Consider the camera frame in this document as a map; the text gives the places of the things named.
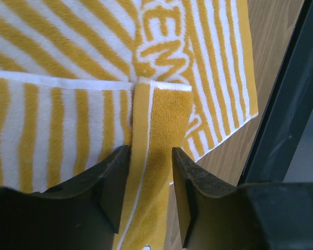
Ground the yellow striped towel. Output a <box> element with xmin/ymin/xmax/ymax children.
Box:
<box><xmin>0</xmin><ymin>1</ymin><xmax>258</xmax><ymax>249</ymax></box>

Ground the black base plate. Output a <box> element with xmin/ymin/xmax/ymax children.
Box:
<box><xmin>238</xmin><ymin>1</ymin><xmax>313</xmax><ymax>184</ymax></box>

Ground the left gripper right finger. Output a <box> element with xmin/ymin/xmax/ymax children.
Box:
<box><xmin>171</xmin><ymin>146</ymin><xmax>313</xmax><ymax>250</ymax></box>

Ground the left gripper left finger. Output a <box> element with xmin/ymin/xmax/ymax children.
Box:
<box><xmin>0</xmin><ymin>145</ymin><xmax>130</xmax><ymax>249</ymax></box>

